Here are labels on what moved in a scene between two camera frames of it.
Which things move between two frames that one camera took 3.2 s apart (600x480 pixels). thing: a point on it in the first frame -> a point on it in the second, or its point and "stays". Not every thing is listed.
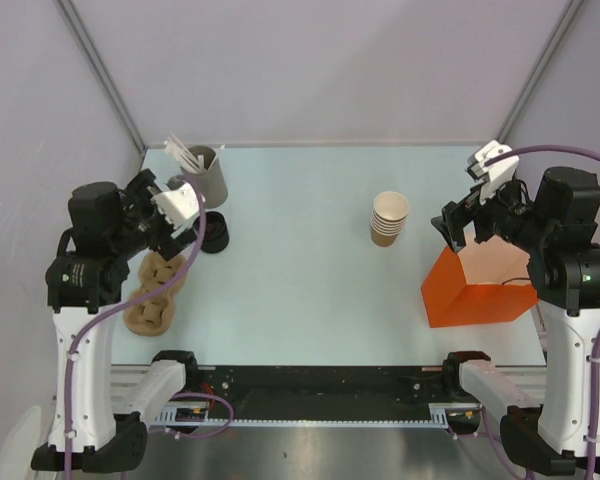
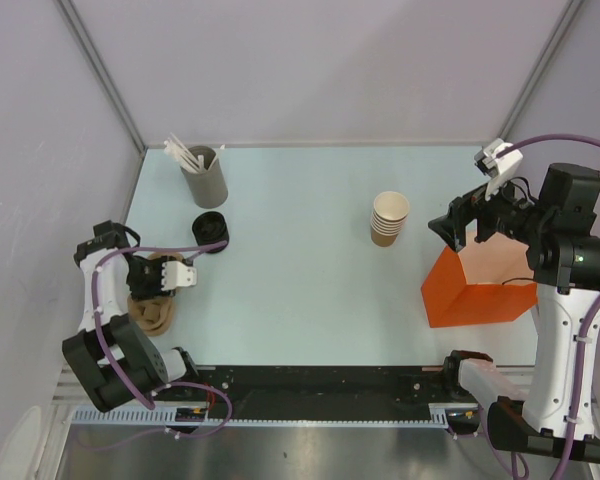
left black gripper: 137,195 -> 155,289
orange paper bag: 485,282 stays
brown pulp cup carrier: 153,315 stays
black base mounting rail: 321,392 stays
